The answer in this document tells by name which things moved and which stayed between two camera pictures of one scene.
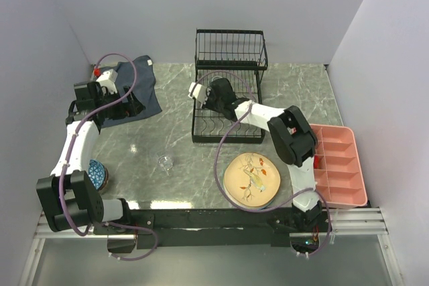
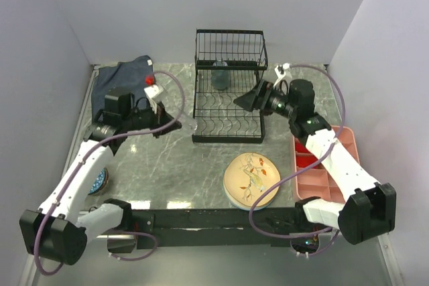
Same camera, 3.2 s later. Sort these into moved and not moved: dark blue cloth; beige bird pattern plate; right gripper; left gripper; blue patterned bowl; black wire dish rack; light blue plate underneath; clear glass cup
Moved: left gripper; right gripper; clear glass cup
Not moved: beige bird pattern plate; blue patterned bowl; black wire dish rack; light blue plate underneath; dark blue cloth
